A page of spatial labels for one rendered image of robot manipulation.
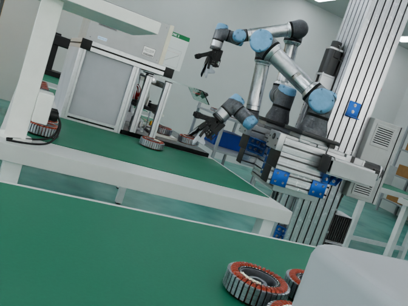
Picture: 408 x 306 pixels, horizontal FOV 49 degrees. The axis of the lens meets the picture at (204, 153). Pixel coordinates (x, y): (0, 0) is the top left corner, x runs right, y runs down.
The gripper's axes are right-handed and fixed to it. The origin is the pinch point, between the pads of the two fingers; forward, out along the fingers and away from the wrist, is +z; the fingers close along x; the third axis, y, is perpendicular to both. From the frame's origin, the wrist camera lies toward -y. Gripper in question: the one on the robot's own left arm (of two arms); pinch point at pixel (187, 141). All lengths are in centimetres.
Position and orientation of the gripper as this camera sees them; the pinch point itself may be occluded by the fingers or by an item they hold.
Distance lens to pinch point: 231.9
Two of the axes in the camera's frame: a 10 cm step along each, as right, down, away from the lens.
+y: 6.2, 7.0, 3.6
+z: -7.3, 6.8, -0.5
